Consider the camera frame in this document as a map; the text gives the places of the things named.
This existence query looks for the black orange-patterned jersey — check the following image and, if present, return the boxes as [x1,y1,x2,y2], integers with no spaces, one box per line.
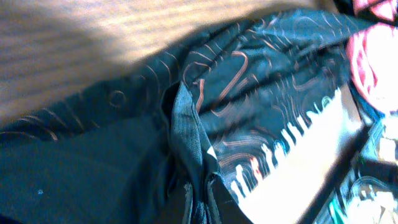
[1,9,370,223]

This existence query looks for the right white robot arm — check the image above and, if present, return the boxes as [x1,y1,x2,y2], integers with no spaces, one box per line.
[312,117,397,224]

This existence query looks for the red printed t-shirt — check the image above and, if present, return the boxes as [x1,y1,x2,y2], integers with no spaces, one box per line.
[346,0,397,113]

